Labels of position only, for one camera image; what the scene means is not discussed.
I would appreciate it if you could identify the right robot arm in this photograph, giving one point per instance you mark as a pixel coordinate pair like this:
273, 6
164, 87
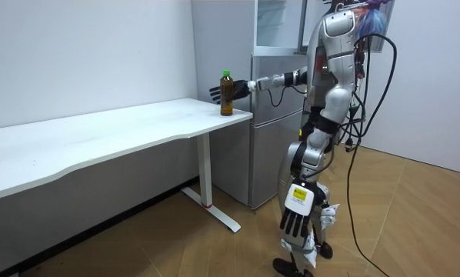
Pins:
276, 81

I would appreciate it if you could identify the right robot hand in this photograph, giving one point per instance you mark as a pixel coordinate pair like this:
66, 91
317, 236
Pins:
241, 89

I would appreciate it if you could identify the tea bottle with green cap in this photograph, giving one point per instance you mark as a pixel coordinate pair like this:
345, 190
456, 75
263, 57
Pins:
226, 96

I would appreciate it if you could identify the white desk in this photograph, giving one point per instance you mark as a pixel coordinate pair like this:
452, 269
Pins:
99, 131

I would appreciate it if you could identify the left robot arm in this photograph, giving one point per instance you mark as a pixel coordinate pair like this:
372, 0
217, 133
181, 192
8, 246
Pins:
339, 69

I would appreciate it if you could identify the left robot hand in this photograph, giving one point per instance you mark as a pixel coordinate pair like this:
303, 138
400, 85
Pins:
299, 198

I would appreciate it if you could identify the robot body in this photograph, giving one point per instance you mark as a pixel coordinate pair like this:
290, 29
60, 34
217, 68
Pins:
314, 48

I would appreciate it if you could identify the grey fridge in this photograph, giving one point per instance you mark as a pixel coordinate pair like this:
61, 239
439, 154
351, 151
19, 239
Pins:
270, 154

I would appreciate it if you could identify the robot legs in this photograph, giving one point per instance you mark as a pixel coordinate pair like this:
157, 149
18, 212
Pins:
286, 173

